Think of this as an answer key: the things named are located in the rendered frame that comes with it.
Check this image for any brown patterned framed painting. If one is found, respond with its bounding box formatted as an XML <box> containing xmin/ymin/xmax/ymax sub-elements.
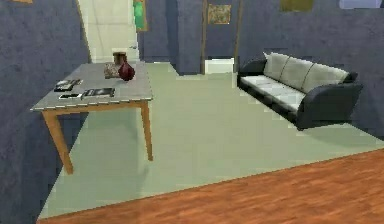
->
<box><xmin>207</xmin><ymin>3</ymin><xmax>232</xmax><ymax>25</ymax></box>

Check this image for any green framed painting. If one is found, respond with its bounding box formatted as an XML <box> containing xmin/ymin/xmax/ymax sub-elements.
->
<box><xmin>132</xmin><ymin>0</ymin><xmax>148</xmax><ymax>33</ymax></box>

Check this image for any olive framed painting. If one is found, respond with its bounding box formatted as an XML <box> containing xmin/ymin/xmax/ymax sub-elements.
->
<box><xmin>279</xmin><ymin>0</ymin><xmax>314</xmax><ymax>13</ymax></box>

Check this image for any pale blue framed painting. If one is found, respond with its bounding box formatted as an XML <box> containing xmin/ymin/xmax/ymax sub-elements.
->
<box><xmin>338</xmin><ymin>0</ymin><xmax>383</xmax><ymax>10</ymax></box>

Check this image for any dark red vase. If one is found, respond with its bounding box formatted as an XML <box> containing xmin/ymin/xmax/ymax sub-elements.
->
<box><xmin>117</xmin><ymin>61</ymin><xmax>136</xmax><ymax>82</ymax></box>

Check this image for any brown cylindrical container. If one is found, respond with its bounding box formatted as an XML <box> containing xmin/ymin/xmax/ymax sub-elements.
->
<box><xmin>112</xmin><ymin>51</ymin><xmax>128</xmax><ymax>66</ymax></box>

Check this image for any brown patterned box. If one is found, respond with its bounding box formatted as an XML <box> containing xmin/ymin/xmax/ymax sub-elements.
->
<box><xmin>103</xmin><ymin>62</ymin><xmax>121</xmax><ymax>80</ymax></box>

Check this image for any grey top wooden table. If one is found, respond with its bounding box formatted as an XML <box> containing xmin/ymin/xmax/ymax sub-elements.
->
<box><xmin>30</xmin><ymin>60</ymin><xmax>155</xmax><ymax>175</ymax></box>

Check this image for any black white phone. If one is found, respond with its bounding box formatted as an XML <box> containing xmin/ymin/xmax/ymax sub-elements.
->
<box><xmin>58</xmin><ymin>93</ymin><xmax>83</xmax><ymax>100</ymax></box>

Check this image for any black sofa with white cushions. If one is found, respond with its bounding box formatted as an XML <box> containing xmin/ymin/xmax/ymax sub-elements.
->
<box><xmin>236</xmin><ymin>51</ymin><xmax>364</xmax><ymax>131</ymax></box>

